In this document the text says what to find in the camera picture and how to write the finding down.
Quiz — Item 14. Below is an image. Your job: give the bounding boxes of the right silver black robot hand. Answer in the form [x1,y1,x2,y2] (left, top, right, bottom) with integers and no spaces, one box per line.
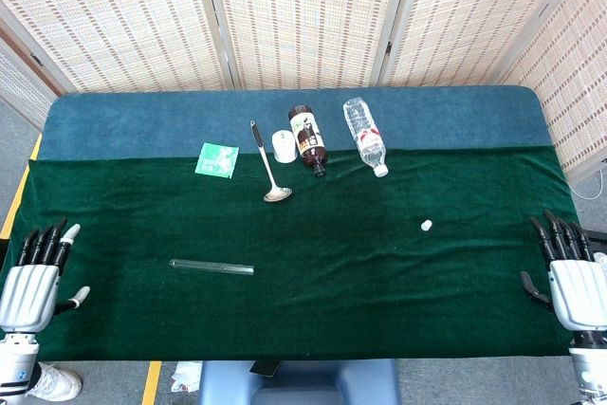
[519,209,607,333]

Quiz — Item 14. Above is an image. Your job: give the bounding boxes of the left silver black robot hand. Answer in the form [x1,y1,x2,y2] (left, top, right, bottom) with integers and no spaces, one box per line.
[0,217,91,334]

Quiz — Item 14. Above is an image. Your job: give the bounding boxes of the clear glass test tube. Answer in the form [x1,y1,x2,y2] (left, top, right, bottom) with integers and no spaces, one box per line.
[169,258,256,277]

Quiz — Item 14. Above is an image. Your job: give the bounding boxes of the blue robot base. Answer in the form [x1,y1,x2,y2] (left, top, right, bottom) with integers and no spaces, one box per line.
[197,358,402,405]

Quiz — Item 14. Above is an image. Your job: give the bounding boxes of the white sneaker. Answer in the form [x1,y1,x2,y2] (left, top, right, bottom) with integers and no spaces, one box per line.
[26,360,84,402]

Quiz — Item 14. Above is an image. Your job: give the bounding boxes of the crumpled white paper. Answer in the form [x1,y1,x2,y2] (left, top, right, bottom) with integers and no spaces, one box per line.
[170,359,204,395]

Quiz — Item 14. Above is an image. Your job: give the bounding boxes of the woven folding screen panel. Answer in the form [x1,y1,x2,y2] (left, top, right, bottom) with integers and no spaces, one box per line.
[492,0,607,183]
[0,0,238,93]
[189,0,414,91]
[374,0,594,88]
[0,37,63,131]

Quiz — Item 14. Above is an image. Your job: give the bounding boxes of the blue table cover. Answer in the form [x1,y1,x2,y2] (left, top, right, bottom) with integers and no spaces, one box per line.
[36,85,554,162]

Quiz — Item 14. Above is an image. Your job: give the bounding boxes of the green sachet packet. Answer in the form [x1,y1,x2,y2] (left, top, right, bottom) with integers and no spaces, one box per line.
[193,141,241,179]

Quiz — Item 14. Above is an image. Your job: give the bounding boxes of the flat black object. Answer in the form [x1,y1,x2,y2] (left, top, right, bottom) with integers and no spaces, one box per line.
[249,359,282,377]

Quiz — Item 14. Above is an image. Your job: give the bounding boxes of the dark green velvet cloth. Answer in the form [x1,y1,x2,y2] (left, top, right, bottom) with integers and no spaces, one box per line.
[0,146,594,362]

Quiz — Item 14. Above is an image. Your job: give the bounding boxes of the clear plastic water bottle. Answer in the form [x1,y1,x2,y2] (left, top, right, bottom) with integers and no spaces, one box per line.
[342,96,390,179]

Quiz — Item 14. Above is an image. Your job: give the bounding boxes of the white plastic cup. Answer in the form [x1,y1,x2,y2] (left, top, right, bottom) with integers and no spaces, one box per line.
[271,129,299,164]

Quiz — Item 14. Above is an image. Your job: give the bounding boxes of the brown glass bottle with label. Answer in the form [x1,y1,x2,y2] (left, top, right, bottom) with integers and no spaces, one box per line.
[287,104,328,179]

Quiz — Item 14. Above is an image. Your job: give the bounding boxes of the thin white cable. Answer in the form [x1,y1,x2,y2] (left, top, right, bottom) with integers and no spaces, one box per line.
[568,176,607,202]

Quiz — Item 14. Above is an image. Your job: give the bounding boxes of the metal ladle with black handle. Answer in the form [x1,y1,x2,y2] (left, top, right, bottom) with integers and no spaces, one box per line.
[248,120,294,204]

